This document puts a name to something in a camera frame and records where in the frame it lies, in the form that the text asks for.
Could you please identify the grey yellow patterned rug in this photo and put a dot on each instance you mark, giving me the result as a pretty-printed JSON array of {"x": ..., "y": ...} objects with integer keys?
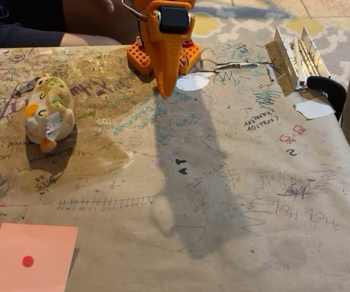
[{"x": 248, "y": 21}]

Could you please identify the white paper scrap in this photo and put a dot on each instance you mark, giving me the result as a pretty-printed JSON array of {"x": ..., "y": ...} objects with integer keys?
[{"x": 313, "y": 109}]

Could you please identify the person hand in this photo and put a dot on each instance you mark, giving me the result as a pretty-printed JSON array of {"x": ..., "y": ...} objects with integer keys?
[{"x": 108, "y": 4}]

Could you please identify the black table clamp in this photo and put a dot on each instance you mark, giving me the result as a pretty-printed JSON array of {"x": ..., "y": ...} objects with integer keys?
[{"x": 334, "y": 91}]

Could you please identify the orange gripper black motor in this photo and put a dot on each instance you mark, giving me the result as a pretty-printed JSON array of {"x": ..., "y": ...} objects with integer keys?
[{"x": 169, "y": 50}]

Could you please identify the scribbled brown paper table cover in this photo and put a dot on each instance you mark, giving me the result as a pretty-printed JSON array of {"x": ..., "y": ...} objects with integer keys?
[{"x": 175, "y": 182}]

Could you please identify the yellow white plush toy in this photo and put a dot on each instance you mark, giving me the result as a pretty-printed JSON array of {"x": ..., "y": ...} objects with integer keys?
[{"x": 49, "y": 111}]

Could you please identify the orange SO-100 robot arm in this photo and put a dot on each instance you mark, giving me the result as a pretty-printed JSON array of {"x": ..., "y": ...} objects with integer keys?
[{"x": 137, "y": 56}]

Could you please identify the white round sticker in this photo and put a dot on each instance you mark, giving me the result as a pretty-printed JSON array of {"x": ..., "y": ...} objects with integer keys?
[{"x": 191, "y": 82}]

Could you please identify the person forearm dark sleeve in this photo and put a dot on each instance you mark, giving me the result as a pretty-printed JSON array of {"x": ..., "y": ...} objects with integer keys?
[{"x": 17, "y": 33}]

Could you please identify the pink paper sheet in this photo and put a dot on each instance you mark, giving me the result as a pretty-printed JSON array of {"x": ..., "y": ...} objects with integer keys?
[{"x": 29, "y": 255}]

